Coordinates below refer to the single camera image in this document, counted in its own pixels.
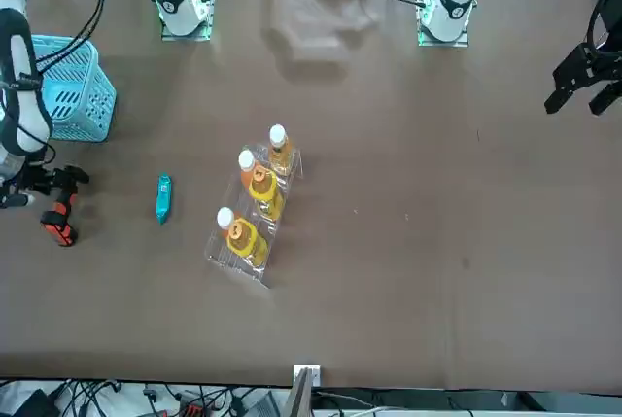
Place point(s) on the orange black barcode scanner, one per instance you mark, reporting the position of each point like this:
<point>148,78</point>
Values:
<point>60,227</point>

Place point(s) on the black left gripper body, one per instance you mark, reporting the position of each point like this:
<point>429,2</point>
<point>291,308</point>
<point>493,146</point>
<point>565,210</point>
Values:
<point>613,33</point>

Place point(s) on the yellow bottle orange cap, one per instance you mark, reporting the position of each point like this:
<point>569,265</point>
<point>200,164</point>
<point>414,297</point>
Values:
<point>265,193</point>
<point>248,242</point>

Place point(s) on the teal potato chips packet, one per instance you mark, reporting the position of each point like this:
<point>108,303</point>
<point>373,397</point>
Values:
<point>163,198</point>

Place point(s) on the aluminium profile post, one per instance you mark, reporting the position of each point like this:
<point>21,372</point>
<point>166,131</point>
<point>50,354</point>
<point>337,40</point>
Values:
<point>303,388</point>

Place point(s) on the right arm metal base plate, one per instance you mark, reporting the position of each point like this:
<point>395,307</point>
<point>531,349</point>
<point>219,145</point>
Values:
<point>167,37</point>

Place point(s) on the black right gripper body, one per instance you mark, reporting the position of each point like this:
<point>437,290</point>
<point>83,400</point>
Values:
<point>22,181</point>

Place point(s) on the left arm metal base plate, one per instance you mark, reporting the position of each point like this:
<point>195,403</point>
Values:
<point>459,40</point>

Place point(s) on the red black electronic device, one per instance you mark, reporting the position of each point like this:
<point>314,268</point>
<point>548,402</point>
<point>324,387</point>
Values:
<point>192,408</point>

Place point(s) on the orange juice bottle white cap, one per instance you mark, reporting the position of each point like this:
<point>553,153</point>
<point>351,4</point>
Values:
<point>245,169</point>
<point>225,220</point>

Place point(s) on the light blue plastic basket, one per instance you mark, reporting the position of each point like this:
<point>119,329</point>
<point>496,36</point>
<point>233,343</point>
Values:
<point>82,96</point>

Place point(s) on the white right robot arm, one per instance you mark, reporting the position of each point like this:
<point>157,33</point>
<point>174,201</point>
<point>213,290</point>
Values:
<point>177,4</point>

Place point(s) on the pale tea bottle white cap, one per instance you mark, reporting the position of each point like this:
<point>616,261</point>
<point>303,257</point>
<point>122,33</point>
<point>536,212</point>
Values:
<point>281,152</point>

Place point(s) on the black adapter brick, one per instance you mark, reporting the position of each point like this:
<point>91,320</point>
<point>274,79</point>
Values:
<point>34,405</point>

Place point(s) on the clear acrylic stepped shelf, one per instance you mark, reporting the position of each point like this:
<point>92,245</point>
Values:
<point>228,256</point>

